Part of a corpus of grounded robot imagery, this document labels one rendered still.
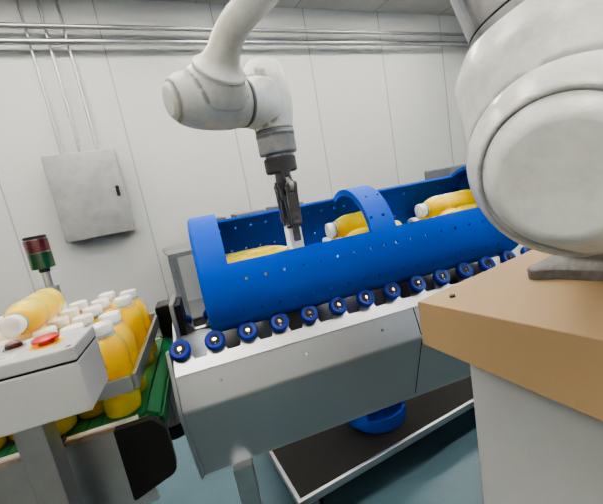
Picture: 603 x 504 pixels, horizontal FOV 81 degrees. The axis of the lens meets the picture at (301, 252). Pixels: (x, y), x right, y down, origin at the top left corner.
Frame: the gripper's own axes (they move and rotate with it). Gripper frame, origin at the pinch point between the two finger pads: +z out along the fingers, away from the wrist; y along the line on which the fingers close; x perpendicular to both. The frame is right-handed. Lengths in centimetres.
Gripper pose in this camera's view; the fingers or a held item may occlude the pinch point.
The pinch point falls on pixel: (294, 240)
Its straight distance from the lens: 86.2
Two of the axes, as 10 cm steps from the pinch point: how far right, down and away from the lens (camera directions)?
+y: -2.8, -1.2, 9.5
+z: 1.8, 9.7, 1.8
